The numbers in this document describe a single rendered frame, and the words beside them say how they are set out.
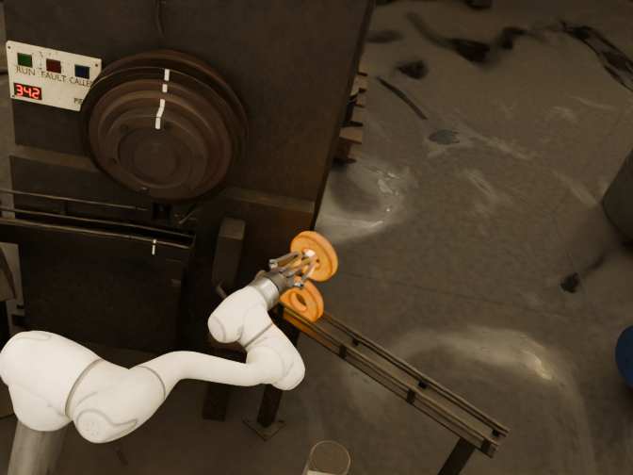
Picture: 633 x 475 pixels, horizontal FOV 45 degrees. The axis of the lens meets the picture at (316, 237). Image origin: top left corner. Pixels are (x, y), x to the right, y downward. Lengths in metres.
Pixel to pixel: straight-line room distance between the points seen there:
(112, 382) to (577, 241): 3.09
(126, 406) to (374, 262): 2.22
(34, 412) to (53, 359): 0.12
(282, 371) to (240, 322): 0.17
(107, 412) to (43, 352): 0.19
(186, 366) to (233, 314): 0.29
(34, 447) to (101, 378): 0.24
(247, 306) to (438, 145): 2.66
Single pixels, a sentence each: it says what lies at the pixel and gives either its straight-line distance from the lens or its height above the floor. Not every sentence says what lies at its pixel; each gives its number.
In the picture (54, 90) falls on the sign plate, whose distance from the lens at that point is 2.37.
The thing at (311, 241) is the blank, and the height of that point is 0.96.
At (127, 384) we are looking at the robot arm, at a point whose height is 1.16.
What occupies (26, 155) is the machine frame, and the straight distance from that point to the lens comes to 2.53.
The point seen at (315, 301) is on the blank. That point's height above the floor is 0.76.
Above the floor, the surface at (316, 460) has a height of 0.52.
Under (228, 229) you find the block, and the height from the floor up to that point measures 0.80.
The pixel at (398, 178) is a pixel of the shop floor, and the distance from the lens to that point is 4.13.
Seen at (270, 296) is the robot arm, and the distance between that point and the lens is 2.06.
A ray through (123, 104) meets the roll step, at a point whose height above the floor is 1.24.
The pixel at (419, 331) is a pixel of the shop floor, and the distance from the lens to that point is 3.39.
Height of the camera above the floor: 2.46
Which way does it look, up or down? 43 degrees down
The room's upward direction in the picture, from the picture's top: 15 degrees clockwise
